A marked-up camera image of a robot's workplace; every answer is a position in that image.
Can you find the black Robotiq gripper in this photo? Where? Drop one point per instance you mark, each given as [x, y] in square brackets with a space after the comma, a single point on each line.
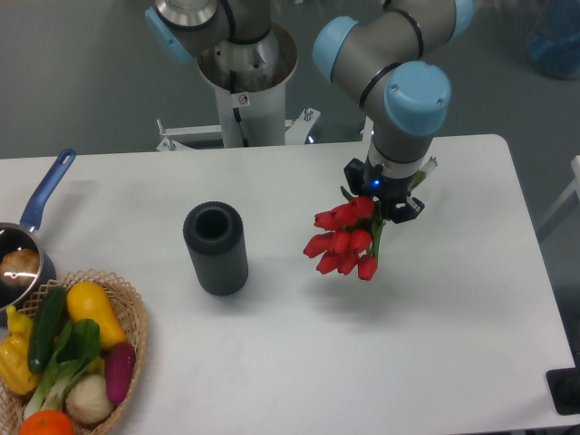
[391, 193]

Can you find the red tulip bouquet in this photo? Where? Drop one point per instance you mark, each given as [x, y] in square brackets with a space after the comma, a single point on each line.
[352, 231]

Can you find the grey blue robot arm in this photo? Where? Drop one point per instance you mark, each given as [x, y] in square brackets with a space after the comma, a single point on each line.
[378, 65]

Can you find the dark grey ribbed vase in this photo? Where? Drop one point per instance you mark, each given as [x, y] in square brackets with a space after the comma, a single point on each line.
[214, 235]

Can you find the blue translucent container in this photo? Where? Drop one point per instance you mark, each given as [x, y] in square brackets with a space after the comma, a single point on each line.
[553, 43]

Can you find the black device at table edge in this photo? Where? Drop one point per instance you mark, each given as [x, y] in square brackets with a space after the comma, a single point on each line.
[564, 389]

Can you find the purple eggplant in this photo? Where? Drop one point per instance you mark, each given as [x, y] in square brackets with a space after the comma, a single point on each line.
[118, 370]

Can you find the yellow squash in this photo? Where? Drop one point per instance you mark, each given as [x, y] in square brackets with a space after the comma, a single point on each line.
[87, 300]

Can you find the green bok choy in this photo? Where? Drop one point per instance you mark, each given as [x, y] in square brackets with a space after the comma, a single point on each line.
[76, 348]

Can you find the white garlic bulb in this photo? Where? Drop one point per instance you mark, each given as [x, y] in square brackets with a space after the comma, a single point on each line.
[87, 402]

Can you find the green cucumber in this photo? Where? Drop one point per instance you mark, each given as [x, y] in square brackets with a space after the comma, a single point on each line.
[46, 326]

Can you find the bread roll in saucepan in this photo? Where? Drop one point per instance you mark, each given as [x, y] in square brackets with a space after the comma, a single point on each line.
[19, 268]

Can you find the yellow bell pepper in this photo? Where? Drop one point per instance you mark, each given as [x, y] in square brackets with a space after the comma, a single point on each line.
[15, 373]

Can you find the orange fruit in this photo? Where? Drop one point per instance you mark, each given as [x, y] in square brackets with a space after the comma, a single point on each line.
[47, 422]

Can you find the woven wicker basket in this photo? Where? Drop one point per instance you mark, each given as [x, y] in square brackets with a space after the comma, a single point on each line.
[130, 310]

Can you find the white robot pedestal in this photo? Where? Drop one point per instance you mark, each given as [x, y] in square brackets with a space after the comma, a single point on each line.
[249, 84]

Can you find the white furniture frame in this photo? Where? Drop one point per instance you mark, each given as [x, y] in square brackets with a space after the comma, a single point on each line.
[562, 205]

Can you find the blue handled saucepan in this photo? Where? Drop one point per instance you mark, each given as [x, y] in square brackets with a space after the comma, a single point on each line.
[23, 234]

